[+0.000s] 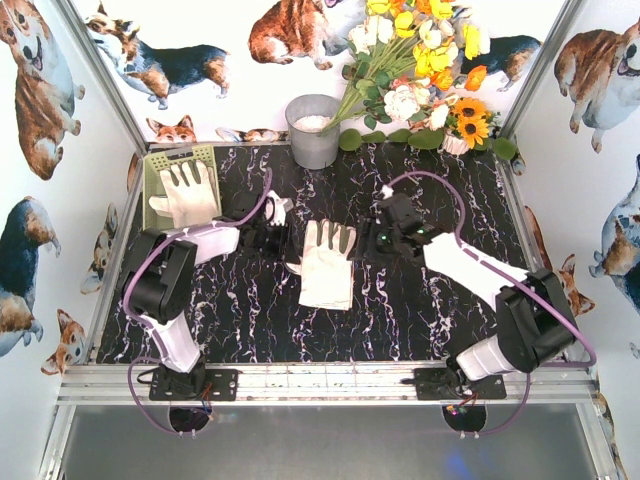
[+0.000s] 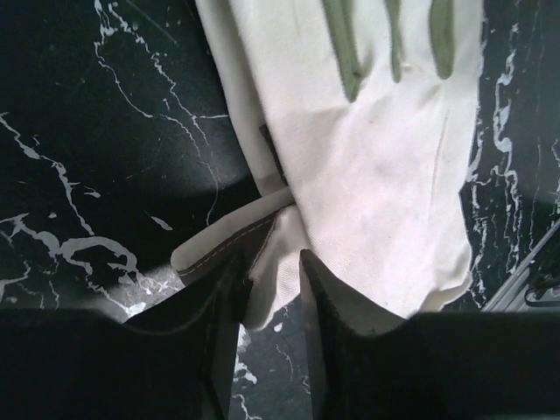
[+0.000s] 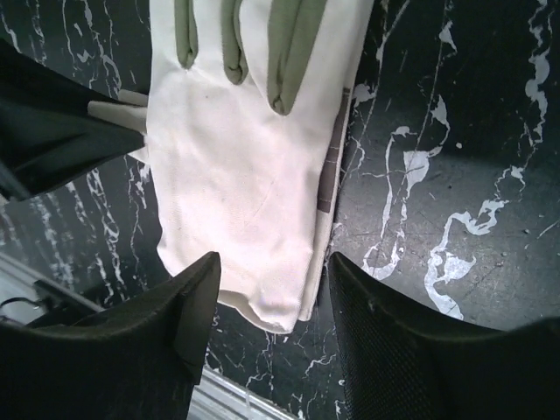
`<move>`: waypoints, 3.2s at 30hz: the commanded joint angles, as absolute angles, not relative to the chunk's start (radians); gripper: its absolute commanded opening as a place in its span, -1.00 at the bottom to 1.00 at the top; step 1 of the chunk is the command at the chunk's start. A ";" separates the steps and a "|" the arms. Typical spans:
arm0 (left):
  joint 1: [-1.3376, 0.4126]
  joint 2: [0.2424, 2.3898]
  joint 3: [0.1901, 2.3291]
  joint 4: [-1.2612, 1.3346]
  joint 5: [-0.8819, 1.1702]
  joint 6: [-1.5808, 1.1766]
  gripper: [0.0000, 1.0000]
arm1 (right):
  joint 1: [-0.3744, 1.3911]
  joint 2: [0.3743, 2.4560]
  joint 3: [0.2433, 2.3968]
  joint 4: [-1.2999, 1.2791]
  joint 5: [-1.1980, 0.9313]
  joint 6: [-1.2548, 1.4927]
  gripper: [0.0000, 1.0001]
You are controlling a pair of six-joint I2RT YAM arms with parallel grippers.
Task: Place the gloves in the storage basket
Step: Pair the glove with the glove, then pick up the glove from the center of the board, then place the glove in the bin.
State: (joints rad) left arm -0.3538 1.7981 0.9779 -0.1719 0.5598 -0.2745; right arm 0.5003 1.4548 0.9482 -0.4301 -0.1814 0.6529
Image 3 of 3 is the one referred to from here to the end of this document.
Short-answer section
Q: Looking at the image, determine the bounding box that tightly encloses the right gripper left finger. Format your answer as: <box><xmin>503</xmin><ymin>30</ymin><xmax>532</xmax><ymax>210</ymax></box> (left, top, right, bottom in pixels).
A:
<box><xmin>1</xmin><ymin>252</ymin><xmax>221</xmax><ymax>419</ymax></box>

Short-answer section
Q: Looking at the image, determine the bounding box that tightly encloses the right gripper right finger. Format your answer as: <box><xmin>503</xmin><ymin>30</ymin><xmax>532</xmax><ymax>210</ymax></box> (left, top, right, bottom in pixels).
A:
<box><xmin>328</xmin><ymin>253</ymin><xmax>559</xmax><ymax>419</ymax></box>

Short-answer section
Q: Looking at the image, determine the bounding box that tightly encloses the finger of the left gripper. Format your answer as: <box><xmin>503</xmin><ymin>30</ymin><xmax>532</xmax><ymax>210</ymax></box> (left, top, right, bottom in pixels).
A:
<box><xmin>1</xmin><ymin>41</ymin><xmax>144</xmax><ymax>201</ymax></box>

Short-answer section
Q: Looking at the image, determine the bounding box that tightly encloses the work glove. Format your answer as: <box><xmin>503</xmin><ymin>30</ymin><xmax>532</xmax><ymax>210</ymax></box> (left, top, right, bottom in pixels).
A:
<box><xmin>87</xmin><ymin>1</ymin><xmax>373</xmax><ymax>334</ymax></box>
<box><xmin>298</xmin><ymin>87</ymin><xmax>352</xmax><ymax>322</ymax></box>

